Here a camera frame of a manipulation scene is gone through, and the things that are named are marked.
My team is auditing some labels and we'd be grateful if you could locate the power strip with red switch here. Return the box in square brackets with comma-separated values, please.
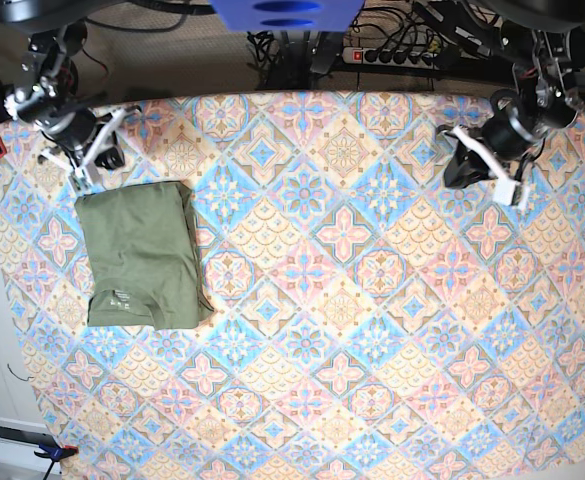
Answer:
[341, 47, 436, 68]

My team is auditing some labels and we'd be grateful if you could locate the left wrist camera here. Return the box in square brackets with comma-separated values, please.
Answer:
[492, 178, 531, 211]

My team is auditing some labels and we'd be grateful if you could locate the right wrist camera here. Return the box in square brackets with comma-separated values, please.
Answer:
[68, 164, 101, 196]

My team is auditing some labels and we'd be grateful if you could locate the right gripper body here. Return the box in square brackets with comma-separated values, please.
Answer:
[36, 105, 141, 173]

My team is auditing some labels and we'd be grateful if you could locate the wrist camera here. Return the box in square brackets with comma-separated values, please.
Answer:
[68, 164, 101, 196]
[492, 178, 531, 211]

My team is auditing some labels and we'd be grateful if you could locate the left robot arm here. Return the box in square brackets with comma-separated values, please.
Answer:
[423, 1, 585, 191]

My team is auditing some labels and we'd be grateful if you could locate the patterned tile tablecloth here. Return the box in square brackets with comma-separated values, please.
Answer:
[0, 93, 585, 479]

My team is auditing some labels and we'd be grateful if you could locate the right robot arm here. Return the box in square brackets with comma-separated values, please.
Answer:
[0, 1, 132, 175]

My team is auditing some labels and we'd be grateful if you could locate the olive green t-shirt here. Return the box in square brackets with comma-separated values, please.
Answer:
[75, 181, 214, 330]

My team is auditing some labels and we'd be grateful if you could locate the blue orange clamp lower left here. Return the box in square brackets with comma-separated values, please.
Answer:
[34, 444, 78, 463]

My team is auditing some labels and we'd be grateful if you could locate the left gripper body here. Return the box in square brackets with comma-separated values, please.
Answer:
[436, 107, 545, 182]

